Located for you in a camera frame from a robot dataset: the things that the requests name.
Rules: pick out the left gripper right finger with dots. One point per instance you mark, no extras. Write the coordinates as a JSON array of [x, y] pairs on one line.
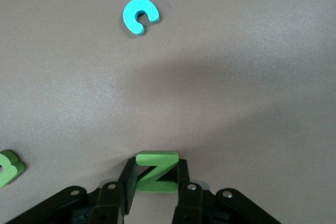
[[189, 203]]

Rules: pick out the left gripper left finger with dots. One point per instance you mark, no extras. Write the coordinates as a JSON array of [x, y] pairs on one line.
[[107, 203]]

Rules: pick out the green letter N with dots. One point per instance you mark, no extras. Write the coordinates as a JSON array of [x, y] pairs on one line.
[[157, 159]]

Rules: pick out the green letter B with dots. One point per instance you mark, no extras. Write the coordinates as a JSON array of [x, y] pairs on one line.
[[11, 169]]

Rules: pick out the brown table cover sheet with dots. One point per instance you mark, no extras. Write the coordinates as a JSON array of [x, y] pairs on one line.
[[210, 51]]

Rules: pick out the cyan letter C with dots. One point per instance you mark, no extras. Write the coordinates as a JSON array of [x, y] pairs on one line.
[[141, 4]]

